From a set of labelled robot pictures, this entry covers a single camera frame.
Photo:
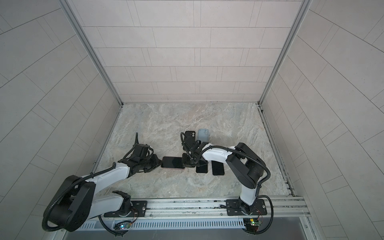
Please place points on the right black phone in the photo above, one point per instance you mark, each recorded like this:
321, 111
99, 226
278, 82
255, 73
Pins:
217, 168

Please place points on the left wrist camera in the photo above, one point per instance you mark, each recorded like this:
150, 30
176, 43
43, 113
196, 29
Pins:
141, 150

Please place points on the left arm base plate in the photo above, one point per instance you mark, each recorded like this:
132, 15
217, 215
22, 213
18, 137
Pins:
138, 209

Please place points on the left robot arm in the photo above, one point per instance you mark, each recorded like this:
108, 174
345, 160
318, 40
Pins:
77, 201

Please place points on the right circuit board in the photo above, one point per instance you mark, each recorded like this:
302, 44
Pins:
252, 224

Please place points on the light blue phone case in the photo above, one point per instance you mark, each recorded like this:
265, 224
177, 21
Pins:
203, 135

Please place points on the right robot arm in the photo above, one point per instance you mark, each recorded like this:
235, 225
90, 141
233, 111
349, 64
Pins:
248, 167

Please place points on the black phone case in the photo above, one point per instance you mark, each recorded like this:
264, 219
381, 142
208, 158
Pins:
190, 137

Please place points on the aluminium mounting rail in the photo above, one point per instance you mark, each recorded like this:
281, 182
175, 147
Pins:
206, 208

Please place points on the middle black phone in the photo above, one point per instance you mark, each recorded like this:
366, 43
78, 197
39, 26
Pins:
202, 167

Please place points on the circuit board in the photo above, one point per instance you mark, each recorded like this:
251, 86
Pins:
122, 226
252, 224

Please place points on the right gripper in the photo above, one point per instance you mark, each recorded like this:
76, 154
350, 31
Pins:
184, 156

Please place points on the left circuit board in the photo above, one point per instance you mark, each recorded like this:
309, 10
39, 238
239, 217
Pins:
122, 226

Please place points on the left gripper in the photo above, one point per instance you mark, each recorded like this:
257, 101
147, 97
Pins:
156, 161

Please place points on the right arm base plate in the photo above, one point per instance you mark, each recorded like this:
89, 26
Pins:
232, 207

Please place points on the ventilation grille strip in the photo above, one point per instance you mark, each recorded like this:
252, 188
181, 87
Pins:
169, 224

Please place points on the purple-edged black phone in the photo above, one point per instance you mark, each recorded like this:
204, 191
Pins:
172, 163

